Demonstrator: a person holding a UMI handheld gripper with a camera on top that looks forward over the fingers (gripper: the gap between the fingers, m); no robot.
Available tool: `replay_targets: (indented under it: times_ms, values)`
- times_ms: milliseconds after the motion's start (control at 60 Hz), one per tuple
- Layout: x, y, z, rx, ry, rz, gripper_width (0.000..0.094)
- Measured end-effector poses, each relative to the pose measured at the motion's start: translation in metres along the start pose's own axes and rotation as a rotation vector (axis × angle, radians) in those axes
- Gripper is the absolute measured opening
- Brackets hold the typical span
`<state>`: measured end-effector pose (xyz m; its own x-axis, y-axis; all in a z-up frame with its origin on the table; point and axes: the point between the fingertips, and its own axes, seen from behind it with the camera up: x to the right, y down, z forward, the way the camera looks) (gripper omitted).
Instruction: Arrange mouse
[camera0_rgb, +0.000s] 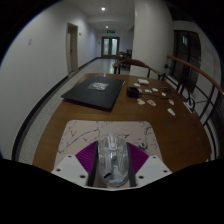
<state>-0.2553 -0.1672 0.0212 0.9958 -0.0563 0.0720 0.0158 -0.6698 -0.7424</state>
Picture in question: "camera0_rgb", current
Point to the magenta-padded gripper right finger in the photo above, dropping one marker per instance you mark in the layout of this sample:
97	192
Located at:
153	170

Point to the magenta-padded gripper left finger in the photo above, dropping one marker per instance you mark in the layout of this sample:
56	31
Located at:
70	170

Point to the white marble-print mouse pad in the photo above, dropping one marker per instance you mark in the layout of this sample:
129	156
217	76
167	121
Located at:
83	133

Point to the white outlined sticker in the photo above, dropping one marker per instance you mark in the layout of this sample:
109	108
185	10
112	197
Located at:
171	111

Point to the small orange sticker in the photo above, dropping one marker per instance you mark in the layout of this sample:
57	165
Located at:
151	103

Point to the small beige sticker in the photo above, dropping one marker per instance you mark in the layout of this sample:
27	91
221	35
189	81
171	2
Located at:
140	90
141	101

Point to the red and white sticker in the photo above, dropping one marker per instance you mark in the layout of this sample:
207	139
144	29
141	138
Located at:
171	101

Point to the black closed laptop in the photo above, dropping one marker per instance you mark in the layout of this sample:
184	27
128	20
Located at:
83	96

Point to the small white sticker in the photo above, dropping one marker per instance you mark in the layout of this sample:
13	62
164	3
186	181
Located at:
155	89
147	90
163	94
137	84

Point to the small black block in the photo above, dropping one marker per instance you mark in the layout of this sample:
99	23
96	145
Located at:
133	92

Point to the grey-white label sticker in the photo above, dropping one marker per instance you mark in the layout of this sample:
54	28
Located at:
98	86

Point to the small white box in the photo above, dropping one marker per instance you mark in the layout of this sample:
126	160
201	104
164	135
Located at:
143	81

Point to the black railing with wooden handrail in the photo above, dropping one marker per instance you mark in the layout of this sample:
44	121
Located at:
200	76

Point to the dark framed window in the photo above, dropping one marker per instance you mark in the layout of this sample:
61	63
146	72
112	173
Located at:
186	56

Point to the dark wooden chair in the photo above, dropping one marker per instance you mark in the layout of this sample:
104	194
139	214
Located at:
124	55

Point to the white side door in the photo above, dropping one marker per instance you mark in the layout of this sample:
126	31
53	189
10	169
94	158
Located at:
72	48

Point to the glass double door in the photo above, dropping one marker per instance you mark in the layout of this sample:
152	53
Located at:
110	46

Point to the green exit sign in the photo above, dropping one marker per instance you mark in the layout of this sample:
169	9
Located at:
110	31

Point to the round ceiling light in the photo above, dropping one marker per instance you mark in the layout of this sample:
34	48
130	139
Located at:
103	9
107	27

